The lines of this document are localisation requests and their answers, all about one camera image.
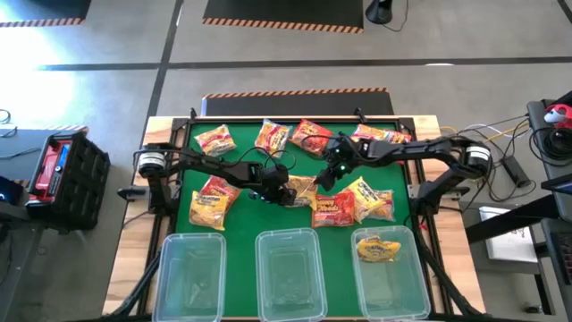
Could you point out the grey metal bracket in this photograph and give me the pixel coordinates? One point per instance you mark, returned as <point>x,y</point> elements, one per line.
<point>129,193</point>
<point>418,190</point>

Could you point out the black metal bar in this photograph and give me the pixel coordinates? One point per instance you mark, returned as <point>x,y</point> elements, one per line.
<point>505,221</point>

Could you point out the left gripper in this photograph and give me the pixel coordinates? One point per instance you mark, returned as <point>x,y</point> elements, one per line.
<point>273,183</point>

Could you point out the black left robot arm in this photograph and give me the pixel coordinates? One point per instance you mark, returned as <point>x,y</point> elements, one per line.
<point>214,166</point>

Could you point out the clear plastic bin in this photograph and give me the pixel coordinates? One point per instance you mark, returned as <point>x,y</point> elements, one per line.
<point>190,286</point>
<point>393,290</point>
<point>290,282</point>

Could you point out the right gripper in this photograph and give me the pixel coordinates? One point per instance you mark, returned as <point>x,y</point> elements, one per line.
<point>339,158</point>

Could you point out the red toolbox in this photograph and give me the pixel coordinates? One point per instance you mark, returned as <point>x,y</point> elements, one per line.
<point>51,167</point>

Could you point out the yellow Saucy Noods packet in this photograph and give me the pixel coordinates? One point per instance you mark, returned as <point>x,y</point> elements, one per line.
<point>364,194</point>
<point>377,249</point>

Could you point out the black plastic crate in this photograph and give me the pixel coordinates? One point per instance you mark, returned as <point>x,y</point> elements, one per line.
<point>87,179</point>

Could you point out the white paper sheet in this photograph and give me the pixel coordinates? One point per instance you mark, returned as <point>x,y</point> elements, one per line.
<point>509,241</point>

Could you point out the black device blue light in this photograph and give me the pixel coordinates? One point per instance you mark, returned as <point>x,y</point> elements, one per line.
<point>9,190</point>

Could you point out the black side desk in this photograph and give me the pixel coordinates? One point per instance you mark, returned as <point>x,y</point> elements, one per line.
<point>536,112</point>

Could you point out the red and white device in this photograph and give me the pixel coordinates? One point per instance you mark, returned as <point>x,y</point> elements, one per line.
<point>561,117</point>

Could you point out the black lamp base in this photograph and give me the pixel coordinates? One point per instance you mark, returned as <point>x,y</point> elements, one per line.
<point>379,11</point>

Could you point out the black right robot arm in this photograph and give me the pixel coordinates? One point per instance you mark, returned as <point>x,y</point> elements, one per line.
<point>411,149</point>

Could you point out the black aluminium table frame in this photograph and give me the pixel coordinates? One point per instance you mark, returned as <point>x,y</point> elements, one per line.
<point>165,223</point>

